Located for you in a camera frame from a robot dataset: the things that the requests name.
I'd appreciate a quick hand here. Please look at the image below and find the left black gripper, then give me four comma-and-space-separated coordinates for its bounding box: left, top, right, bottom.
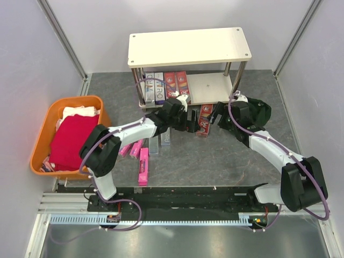
168, 109, 200, 134

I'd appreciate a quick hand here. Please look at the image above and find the purple silver toothpaste box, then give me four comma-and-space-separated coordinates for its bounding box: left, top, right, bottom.
145, 73, 155, 107
154, 73, 166, 105

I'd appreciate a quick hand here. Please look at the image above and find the red 3d toothpaste box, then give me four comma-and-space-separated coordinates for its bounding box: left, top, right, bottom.
196, 104, 213, 137
176, 71, 190, 95

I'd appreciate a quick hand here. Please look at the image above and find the silver red toothpaste box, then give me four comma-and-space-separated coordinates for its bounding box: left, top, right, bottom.
163, 72, 177, 98

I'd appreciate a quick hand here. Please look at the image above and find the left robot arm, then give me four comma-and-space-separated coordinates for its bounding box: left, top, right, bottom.
79, 95, 200, 211

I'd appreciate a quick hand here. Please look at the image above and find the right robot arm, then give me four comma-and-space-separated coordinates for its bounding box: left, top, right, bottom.
208, 98, 328, 212

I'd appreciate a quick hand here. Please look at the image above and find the white two-tier shelf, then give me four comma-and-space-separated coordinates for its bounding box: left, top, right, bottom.
127, 27, 252, 105

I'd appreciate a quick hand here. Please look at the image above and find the silver Protefix toothpaste box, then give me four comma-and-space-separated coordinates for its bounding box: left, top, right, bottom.
161, 129, 171, 146

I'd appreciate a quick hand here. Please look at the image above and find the silver toothpaste box small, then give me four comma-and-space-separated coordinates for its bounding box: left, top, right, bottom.
148, 137, 159, 156

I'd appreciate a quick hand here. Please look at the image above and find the black baseball cap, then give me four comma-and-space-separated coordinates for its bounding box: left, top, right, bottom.
247, 97, 272, 127

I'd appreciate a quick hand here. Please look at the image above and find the pink toothpaste box middle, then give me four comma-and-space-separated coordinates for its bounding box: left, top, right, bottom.
130, 139, 144, 159

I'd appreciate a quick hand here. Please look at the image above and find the pink toothpaste box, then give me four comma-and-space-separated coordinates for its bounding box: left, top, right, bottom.
118, 144, 132, 157
138, 148, 149, 187
130, 139, 144, 159

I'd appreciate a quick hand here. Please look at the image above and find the pink toothpaste box lower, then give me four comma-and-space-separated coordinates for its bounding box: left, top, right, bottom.
138, 148, 149, 187

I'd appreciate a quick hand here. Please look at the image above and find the pink toothpaste box left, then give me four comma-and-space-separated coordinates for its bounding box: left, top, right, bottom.
118, 144, 132, 157

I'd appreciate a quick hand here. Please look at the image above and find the white pink cloth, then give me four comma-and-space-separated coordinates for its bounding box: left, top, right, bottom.
56, 106, 100, 131

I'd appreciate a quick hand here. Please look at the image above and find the red cloth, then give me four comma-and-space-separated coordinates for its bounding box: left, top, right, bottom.
49, 114, 99, 171

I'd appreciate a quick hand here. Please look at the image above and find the orange plastic bin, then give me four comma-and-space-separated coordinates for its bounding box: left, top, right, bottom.
30, 95, 111, 181

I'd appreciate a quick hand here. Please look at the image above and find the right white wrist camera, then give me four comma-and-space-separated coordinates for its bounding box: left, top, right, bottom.
231, 90, 248, 103

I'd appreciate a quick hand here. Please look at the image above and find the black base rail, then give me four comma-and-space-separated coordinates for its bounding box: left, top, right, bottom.
87, 185, 279, 216

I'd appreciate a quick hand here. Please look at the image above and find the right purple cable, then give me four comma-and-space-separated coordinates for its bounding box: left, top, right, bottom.
227, 91, 331, 234

